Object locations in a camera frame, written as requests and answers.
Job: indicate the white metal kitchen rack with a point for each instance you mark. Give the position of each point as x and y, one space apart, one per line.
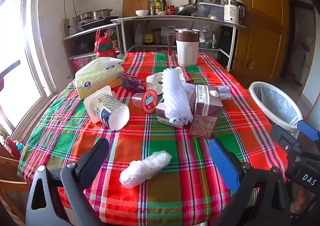
232 40

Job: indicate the black rice cooker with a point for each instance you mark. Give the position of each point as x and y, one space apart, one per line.
82 46

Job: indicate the clear bin liner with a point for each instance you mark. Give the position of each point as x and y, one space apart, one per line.
277 105

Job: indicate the steel steamer pot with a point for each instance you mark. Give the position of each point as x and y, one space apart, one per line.
93 15

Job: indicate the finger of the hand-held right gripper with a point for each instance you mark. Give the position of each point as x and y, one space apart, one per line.
308 130
283 137

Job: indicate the yellow white tissue pack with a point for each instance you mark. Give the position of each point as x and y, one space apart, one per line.
98 78

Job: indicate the low grey shelf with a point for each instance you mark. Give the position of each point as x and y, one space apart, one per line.
75 35

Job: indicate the plaid tablecloth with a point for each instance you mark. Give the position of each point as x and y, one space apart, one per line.
160 155

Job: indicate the white power strip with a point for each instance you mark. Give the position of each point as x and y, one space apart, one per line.
65 28

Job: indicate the window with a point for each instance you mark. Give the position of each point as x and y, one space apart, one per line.
17 53

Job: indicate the red antler water bottle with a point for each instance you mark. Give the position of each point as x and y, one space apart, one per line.
105 49

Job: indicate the wooden door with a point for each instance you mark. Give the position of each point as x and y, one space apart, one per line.
260 23

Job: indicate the bamboo cutting board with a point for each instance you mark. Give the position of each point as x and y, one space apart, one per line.
135 0

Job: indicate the black induction cooker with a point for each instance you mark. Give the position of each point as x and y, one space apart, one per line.
96 22

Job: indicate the wooden chair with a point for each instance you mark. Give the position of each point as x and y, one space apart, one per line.
11 186

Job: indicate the purple snack wrapper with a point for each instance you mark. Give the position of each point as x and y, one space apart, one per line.
133 83

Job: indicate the green glass sauce bottle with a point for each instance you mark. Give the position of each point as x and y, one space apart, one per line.
158 6

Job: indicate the white paper bag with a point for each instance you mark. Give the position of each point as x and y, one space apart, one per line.
153 82

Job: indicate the white yogurt cup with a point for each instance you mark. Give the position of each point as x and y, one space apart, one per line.
110 109

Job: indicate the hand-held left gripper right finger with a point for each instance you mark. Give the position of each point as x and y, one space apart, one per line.
223 163

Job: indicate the black tall appliance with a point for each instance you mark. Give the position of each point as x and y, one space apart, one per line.
227 43

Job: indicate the small clear bottle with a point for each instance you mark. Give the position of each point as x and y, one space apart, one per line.
152 8

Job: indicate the white waste bin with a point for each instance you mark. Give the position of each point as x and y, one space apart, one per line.
257 100

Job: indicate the clear plastic bag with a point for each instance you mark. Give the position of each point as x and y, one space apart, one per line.
146 168

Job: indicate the red jar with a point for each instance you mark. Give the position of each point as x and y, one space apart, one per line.
171 10

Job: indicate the steel frying pan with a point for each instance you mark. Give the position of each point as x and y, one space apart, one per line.
186 10

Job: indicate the white and brown lidded mug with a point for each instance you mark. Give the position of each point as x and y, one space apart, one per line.
186 49

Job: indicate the clear plastic storage box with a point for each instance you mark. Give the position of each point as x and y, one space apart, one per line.
211 12

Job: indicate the person's right hand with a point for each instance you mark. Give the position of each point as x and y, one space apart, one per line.
303 201

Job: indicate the white electric kettle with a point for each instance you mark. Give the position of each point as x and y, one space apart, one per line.
231 13

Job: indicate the dark sauce bottle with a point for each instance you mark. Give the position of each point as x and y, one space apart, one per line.
164 4

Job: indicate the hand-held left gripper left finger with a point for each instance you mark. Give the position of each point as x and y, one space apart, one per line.
95 158

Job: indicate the white bowl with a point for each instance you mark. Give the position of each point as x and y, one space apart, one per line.
142 13

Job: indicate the white foam fruit net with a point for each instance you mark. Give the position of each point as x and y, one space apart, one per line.
175 95

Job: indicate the lavender foam fruit net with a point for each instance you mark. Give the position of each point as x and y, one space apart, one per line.
224 92

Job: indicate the brown milk carton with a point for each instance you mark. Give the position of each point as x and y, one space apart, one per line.
206 113

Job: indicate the jelly cup with red lid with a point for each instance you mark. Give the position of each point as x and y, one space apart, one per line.
149 102

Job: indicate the green printed food bag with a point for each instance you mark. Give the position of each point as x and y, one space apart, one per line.
207 39

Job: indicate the plastic oil jug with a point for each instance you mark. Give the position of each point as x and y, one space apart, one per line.
166 33

